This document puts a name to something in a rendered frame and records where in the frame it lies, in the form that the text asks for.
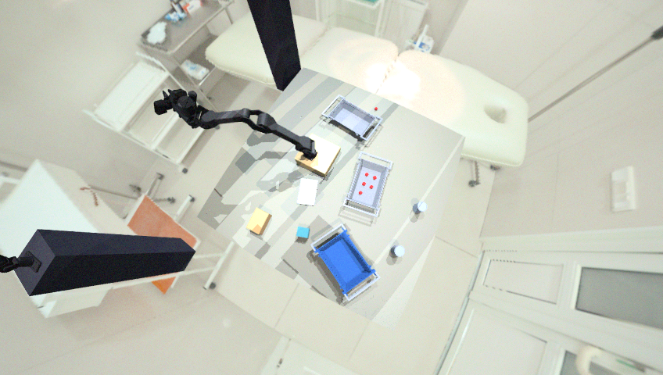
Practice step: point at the light blue block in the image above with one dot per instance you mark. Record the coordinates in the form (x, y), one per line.
(303, 232)

